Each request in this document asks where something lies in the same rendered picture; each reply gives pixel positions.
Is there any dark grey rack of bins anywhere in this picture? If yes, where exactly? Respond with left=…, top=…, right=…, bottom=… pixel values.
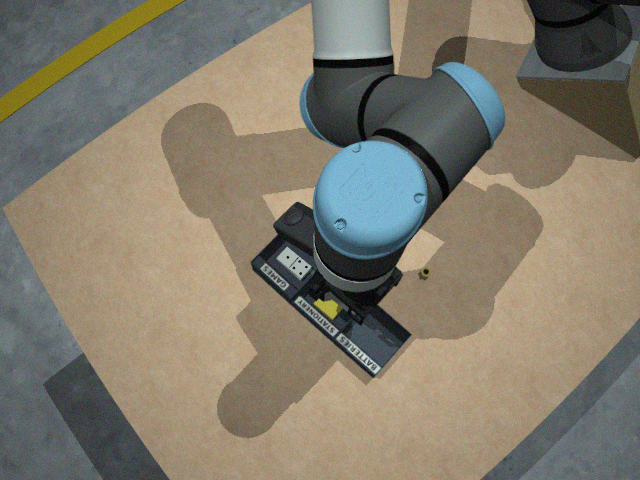
left=250, top=234, right=408, bottom=378

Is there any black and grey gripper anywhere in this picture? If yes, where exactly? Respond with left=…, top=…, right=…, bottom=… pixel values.
left=308, top=267, right=403, bottom=326

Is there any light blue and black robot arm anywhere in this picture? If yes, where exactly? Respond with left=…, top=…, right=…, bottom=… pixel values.
left=273, top=0, right=640, bottom=292

